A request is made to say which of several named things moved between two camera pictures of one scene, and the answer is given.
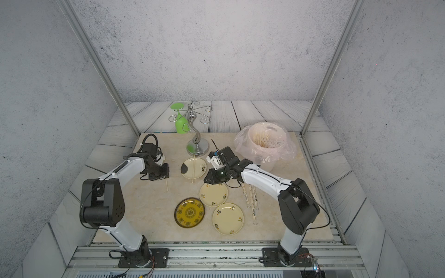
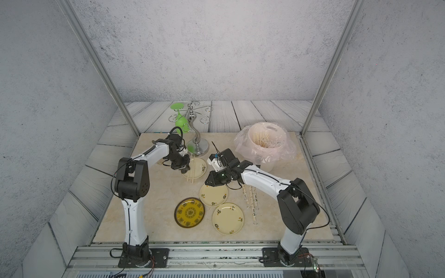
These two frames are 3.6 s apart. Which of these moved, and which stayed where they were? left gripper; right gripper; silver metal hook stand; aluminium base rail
Moved: left gripper
Stayed: aluminium base rail; right gripper; silver metal hook stand
